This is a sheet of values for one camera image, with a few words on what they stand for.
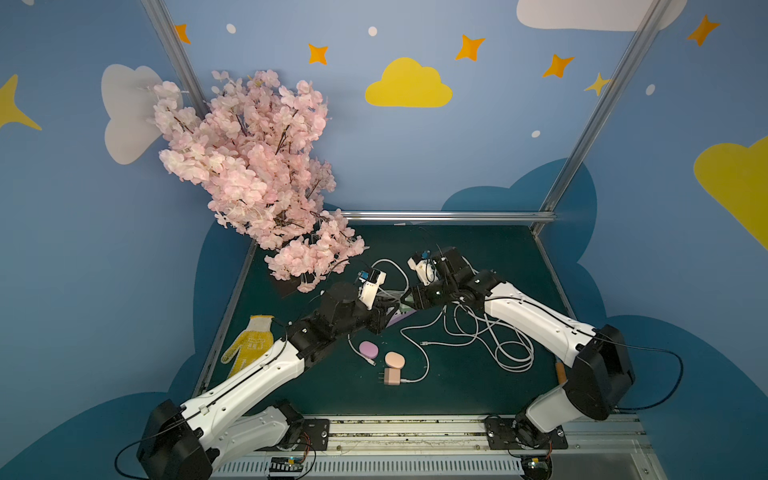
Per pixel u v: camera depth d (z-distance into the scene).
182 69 0.77
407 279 0.78
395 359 0.86
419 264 0.75
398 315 0.94
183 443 0.38
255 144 0.66
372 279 0.64
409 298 0.77
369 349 0.88
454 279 0.63
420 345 0.91
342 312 0.56
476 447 0.73
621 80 0.80
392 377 0.82
